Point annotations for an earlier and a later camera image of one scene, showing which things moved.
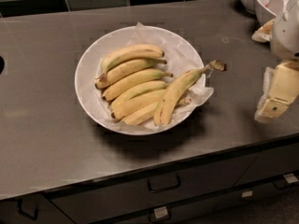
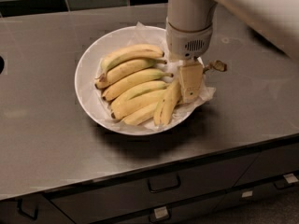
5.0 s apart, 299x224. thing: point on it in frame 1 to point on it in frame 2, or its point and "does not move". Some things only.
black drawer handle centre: (163, 182) does not move
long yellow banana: (177, 87) does not move
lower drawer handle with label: (160, 214) does not move
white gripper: (286, 35) to (188, 44)
